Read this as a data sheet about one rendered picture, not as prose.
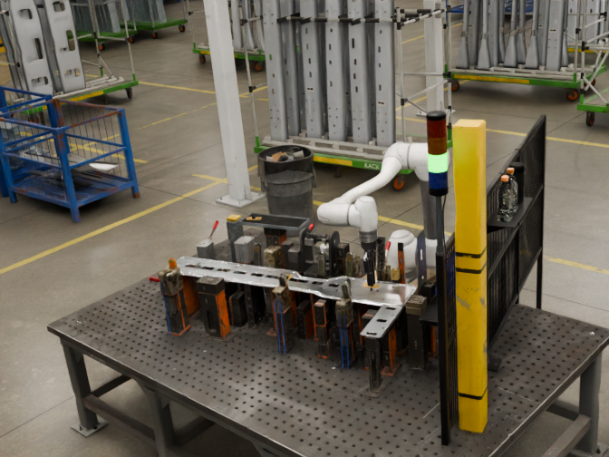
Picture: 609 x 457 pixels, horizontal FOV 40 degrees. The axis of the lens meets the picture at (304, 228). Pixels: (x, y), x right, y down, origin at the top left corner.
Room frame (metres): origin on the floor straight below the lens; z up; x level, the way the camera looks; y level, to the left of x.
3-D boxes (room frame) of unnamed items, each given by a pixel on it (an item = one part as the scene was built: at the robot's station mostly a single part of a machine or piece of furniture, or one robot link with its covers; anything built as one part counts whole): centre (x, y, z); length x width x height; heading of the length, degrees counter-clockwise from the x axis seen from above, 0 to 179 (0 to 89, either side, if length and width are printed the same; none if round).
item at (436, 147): (2.75, -0.49, 1.97); 0.07 x 0.07 x 0.06
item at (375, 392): (3.16, -0.25, 0.84); 0.11 x 0.06 x 0.29; 152
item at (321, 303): (3.51, -0.04, 0.84); 0.11 x 0.08 x 0.29; 152
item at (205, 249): (4.22, 0.56, 0.88); 0.11 x 0.10 x 0.36; 152
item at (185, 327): (3.91, 0.72, 0.88); 0.15 x 0.11 x 0.36; 152
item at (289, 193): (6.85, 0.11, 0.36); 0.54 x 0.50 x 0.73; 136
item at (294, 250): (3.98, 0.05, 0.89); 0.13 x 0.11 x 0.38; 152
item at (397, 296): (3.80, 0.14, 1.00); 1.38 x 0.22 x 0.02; 62
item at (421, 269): (3.44, -0.52, 1.17); 0.12 x 0.01 x 0.34; 152
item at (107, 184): (8.24, 2.38, 0.47); 1.20 x 0.80 x 0.95; 47
